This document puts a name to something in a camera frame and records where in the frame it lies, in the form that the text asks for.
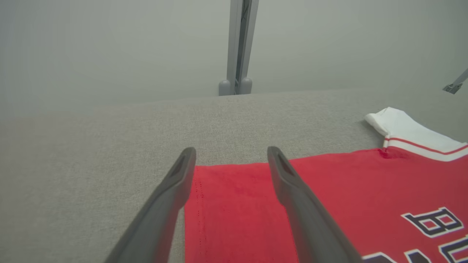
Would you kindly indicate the grey metal stand leg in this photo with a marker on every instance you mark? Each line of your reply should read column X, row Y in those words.
column 455, row 84

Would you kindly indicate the red white jersey shirt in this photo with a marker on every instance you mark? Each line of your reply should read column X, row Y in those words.
column 365, row 190

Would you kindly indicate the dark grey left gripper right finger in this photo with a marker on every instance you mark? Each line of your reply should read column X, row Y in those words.
column 310, row 226

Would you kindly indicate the aluminium frame post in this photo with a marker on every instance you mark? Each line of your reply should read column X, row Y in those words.
column 234, row 44

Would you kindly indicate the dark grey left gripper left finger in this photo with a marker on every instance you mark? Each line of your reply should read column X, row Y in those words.
column 161, row 212

